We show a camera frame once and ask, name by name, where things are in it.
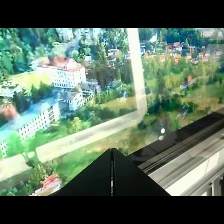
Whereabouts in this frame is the silver frame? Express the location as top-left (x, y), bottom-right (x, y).
top-left (138, 129), bottom-right (224, 197)

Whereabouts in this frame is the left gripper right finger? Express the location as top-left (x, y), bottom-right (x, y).
top-left (112, 148), bottom-right (172, 197)

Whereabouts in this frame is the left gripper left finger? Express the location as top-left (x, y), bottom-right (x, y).
top-left (50, 148), bottom-right (113, 197)

